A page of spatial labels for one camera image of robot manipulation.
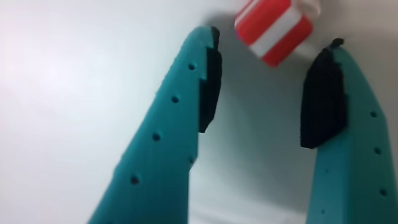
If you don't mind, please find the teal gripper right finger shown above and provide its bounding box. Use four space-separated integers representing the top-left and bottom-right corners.
299 37 398 224

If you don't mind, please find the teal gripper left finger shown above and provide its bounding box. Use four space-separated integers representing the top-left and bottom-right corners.
87 26 223 224

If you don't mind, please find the red white gift cube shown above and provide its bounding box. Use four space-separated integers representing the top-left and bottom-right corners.
234 0 322 68

